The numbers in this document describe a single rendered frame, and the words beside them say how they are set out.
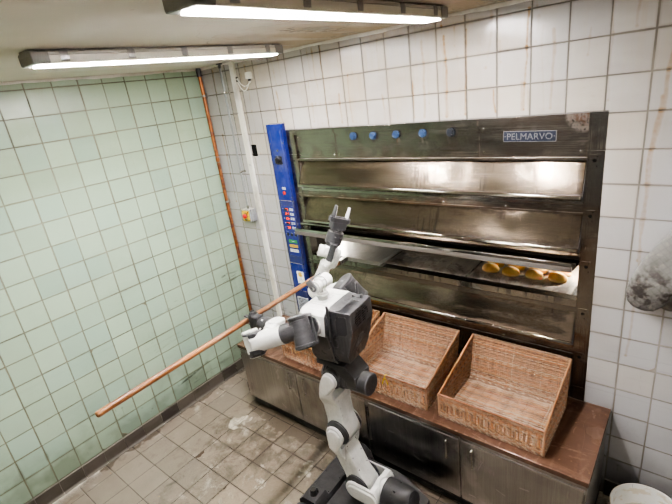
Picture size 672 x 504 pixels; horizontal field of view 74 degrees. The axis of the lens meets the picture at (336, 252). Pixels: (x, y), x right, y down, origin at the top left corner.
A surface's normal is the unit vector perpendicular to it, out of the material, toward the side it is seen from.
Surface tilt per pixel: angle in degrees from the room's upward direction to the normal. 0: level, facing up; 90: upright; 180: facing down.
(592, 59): 90
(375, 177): 70
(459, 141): 90
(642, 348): 90
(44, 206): 90
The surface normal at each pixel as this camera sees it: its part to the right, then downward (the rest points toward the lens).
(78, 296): 0.78, 0.12
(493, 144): -0.64, 0.36
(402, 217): -0.62, 0.01
